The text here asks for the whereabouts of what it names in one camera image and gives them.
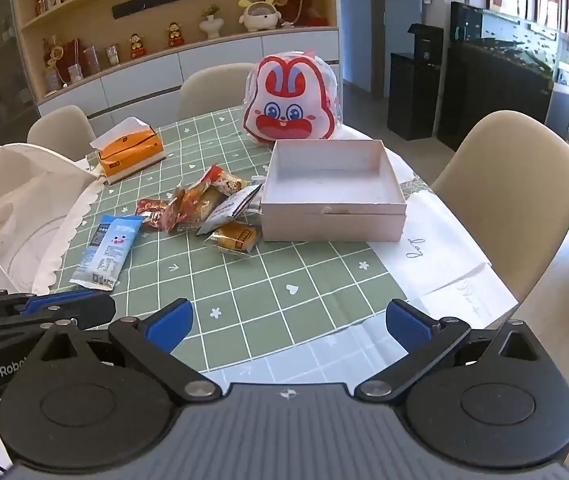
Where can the black water dispenser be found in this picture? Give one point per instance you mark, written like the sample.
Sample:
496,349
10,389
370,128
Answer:
414,95

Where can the white vase with plant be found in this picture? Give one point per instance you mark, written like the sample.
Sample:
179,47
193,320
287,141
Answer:
211,25

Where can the red yellow bread packet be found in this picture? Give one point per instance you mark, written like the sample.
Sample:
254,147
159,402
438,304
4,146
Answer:
224,182

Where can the dark red foil snack packet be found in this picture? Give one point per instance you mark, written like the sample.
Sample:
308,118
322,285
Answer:
153,213

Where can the red plaque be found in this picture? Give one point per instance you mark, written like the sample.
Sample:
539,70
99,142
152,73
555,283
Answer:
73,60

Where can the red orange snack packet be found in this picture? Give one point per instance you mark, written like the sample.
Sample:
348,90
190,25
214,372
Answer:
187,211

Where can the wooden wall shelf cabinet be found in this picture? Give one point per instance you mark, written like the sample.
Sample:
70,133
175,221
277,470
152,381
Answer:
174,25

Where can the white rabbit plush toy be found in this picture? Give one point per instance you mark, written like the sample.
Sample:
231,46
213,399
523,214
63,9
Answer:
259,15

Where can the black fish tank cabinet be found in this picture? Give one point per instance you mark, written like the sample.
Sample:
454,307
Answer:
494,105

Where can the golden cake packet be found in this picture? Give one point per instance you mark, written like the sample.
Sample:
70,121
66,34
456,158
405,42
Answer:
234,238

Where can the brown monkey plush toy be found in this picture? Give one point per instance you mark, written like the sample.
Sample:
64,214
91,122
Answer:
299,5

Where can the beige dining chair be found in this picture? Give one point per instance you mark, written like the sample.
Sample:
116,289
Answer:
514,185
214,90
59,127

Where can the fish tank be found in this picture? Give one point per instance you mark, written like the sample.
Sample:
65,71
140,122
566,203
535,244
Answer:
509,30

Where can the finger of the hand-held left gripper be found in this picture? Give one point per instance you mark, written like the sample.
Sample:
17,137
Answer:
97,308
39,304

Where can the pink cardboard box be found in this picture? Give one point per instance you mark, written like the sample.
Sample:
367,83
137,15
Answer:
334,222

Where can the blue cartoon snack packet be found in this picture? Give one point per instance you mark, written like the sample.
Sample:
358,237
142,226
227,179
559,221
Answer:
107,247

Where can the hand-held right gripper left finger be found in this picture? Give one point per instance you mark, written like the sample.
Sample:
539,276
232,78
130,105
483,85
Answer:
169,325

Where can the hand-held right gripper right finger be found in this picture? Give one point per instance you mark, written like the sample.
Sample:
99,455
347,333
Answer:
407,322

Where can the white mesh food cover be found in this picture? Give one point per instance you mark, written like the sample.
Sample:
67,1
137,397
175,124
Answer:
9,195

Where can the grey bin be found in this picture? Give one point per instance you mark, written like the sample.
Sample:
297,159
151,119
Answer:
560,115

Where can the green checked tablecloth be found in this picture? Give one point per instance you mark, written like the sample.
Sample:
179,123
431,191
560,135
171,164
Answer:
264,285

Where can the red gold figurine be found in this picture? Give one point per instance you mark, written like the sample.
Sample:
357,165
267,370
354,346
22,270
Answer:
138,47
175,37

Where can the clear silver snack bar packet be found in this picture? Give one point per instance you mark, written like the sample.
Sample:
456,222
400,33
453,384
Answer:
229,208

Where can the orange tissue box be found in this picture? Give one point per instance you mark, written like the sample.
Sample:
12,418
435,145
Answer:
129,154

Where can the red white rabbit face bag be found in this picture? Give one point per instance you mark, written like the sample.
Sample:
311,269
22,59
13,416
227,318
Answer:
289,110

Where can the gold ornament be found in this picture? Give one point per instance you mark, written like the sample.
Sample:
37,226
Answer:
53,62

